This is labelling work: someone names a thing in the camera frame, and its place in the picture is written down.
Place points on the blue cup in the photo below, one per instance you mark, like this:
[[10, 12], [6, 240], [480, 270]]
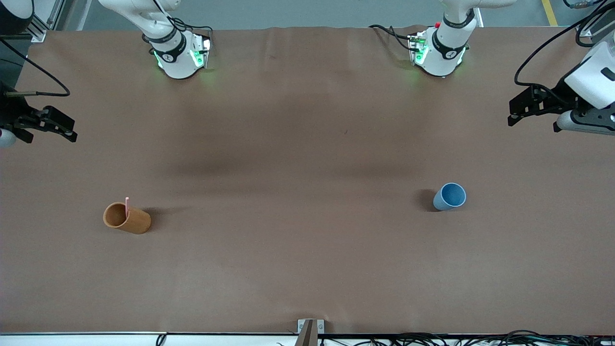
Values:
[[450, 197]]

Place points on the metal bracket with brown post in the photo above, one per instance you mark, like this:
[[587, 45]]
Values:
[[310, 331]]

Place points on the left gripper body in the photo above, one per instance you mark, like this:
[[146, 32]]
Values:
[[559, 94]]

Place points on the aluminium frame profile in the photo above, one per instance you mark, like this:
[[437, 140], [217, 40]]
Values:
[[45, 21]]

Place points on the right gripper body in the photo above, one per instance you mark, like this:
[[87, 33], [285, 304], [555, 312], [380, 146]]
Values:
[[10, 113]]

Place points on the brown table cover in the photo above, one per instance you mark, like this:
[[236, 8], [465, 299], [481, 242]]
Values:
[[288, 264]]

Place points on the base connector box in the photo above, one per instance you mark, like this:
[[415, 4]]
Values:
[[201, 52], [417, 48]]

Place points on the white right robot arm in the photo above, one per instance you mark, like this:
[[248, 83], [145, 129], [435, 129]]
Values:
[[174, 60]]

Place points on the brown wooden cup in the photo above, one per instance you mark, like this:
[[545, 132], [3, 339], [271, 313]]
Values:
[[129, 219]]

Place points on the right base connector box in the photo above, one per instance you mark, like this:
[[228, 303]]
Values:
[[201, 52]]

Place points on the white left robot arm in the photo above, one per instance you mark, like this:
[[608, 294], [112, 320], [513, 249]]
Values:
[[444, 55]]

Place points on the left base connector box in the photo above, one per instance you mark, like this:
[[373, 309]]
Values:
[[417, 48]]

